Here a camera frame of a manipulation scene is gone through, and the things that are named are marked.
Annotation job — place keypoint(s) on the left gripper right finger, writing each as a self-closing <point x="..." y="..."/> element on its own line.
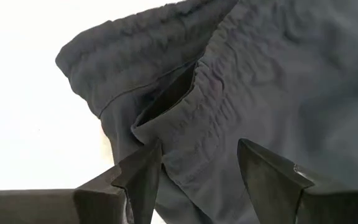
<point x="291" y="199"/>

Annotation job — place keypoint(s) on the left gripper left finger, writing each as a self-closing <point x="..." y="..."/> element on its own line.
<point x="89" y="205"/>

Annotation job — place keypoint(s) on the navy garment with logo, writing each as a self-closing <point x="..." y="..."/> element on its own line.
<point x="259" y="77"/>

